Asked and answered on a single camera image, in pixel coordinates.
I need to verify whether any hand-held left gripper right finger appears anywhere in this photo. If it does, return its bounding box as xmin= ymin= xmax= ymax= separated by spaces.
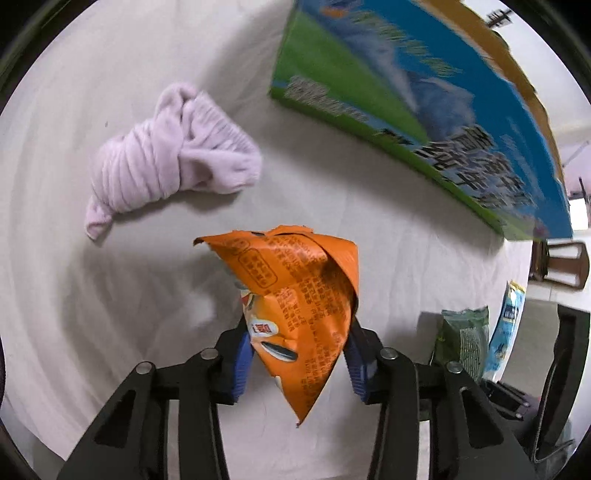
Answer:
xmin=342 ymin=316 xmax=536 ymax=480

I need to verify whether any light blue snack packet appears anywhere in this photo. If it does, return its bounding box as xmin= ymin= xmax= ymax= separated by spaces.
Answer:
xmin=483 ymin=280 xmax=527 ymax=382

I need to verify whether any lilac crumpled towel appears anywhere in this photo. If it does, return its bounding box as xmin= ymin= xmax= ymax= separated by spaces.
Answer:
xmin=84 ymin=82 xmax=263 ymax=241

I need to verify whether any orange snack packet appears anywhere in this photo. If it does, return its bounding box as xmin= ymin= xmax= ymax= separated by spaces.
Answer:
xmin=193 ymin=224 xmax=360 ymax=428

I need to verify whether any green snack packet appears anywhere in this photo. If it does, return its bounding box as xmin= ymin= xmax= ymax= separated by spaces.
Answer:
xmin=432 ymin=306 xmax=490 ymax=382

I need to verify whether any dark wooden stool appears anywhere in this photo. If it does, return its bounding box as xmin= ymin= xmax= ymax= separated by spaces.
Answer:
xmin=529 ymin=239 xmax=591 ymax=291

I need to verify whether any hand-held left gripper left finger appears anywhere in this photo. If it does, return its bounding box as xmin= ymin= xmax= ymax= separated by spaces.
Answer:
xmin=56 ymin=316 xmax=256 ymax=480

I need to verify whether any blue and green cardboard box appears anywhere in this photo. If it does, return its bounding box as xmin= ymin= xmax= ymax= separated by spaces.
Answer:
xmin=268 ymin=0 xmax=574 ymax=241

